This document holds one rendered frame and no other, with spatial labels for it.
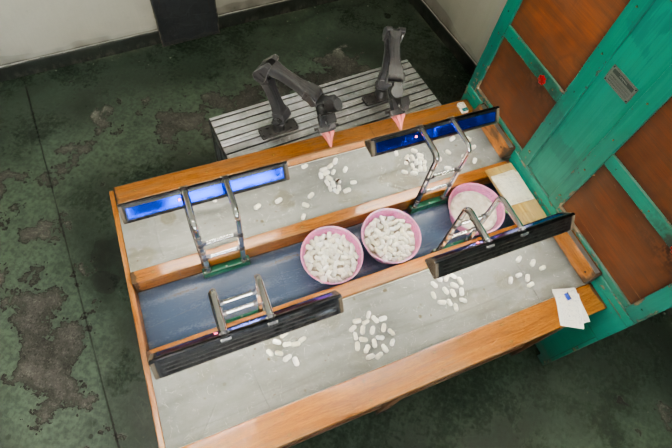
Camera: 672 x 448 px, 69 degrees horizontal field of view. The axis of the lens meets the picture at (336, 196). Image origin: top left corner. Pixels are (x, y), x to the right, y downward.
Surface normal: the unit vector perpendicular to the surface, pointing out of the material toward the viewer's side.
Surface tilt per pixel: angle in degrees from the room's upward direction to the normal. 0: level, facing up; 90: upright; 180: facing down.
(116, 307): 0
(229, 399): 0
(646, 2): 90
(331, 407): 0
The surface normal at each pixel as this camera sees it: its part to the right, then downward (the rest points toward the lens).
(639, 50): -0.92, 0.27
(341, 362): 0.10, -0.51
